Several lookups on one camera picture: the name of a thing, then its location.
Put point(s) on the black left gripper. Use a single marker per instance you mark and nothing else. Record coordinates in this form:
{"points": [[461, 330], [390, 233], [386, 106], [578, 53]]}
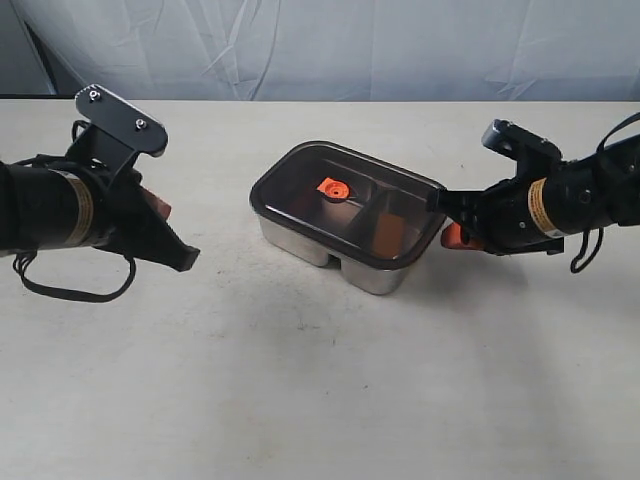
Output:
{"points": [[127, 219]]}

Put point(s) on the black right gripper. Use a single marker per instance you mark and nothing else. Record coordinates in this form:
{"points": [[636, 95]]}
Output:
{"points": [[509, 218]]}

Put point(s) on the yellow toy cheese wedge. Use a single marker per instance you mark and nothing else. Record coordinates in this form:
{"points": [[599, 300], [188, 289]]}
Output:
{"points": [[388, 235]]}

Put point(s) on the dark transparent lunch box lid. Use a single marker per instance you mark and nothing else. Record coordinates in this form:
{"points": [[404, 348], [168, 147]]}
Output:
{"points": [[333, 195]]}

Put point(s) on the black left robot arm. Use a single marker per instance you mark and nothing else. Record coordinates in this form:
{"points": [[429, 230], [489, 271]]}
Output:
{"points": [[52, 203]]}

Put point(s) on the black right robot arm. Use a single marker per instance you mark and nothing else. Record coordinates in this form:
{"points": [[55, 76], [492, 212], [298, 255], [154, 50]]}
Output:
{"points": [[603, 188]]}

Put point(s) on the stainless steel lunch box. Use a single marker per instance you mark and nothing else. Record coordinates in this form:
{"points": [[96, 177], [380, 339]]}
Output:
{"points": [[372, 280]]}

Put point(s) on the grey-blue backdrop cloth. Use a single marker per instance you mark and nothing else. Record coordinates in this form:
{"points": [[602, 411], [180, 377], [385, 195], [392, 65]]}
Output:
{"points": [[325, 50]]}

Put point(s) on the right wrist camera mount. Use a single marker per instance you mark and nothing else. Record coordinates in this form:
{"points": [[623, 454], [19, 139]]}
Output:
{"points": [[535, 156]]}

